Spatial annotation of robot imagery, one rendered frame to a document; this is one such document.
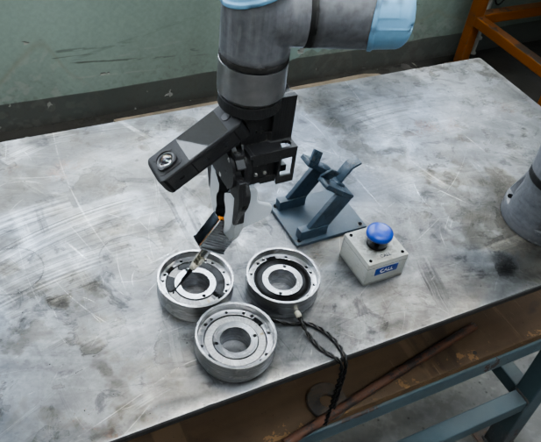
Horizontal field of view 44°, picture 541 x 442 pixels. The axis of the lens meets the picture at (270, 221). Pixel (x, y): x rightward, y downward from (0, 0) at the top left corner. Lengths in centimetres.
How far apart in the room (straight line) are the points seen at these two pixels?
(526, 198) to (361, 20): 57
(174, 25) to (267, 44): 190
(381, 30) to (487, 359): 79
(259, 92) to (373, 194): 50
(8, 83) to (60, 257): 156
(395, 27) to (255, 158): 21
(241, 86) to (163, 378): 38
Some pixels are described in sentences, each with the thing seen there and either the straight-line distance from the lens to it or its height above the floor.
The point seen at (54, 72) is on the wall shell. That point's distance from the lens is 253.
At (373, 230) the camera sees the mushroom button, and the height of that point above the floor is 87.
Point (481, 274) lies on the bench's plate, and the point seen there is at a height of 80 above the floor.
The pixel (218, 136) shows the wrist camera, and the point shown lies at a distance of 73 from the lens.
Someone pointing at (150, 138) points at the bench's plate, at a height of 80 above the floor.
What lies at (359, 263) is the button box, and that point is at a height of 83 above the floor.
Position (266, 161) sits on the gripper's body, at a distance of 77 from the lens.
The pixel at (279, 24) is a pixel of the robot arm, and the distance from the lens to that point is 67.
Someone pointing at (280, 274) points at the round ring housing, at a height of 82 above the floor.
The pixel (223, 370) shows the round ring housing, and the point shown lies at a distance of 84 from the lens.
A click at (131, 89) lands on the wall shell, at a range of 265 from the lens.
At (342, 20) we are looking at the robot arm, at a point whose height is 124.
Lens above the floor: 153
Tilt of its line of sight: 43 degrees down
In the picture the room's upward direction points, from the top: 9 degrees clockwise
